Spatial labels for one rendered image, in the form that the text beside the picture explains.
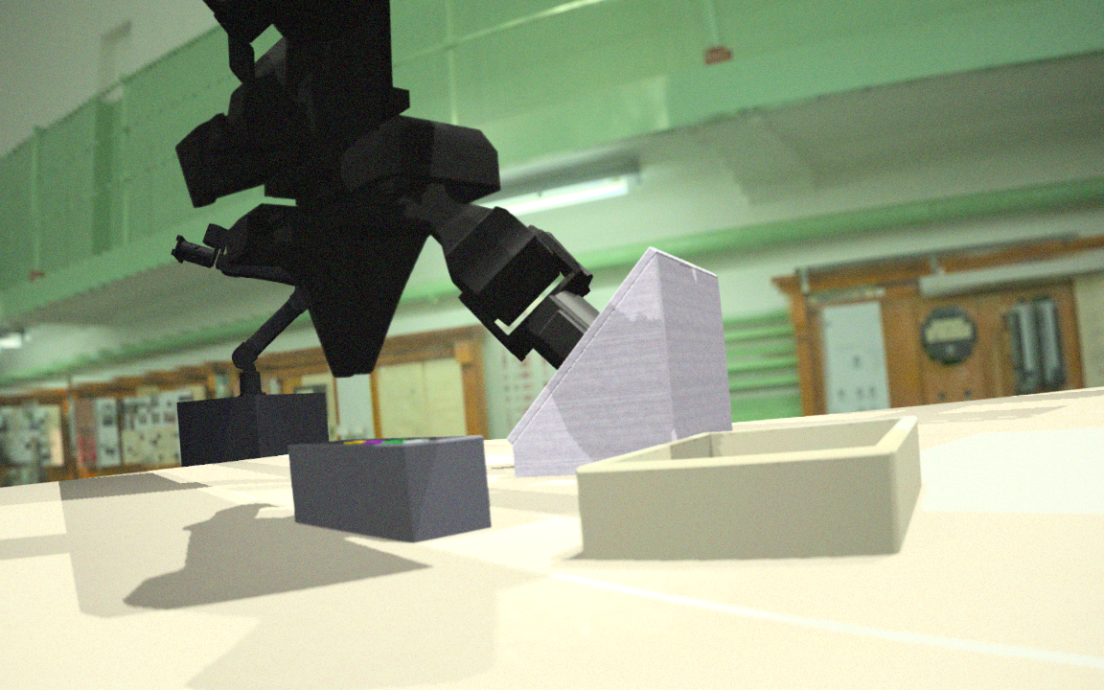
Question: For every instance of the beige open tray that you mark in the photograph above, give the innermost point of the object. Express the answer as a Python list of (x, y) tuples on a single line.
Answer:
[(837, 490)]

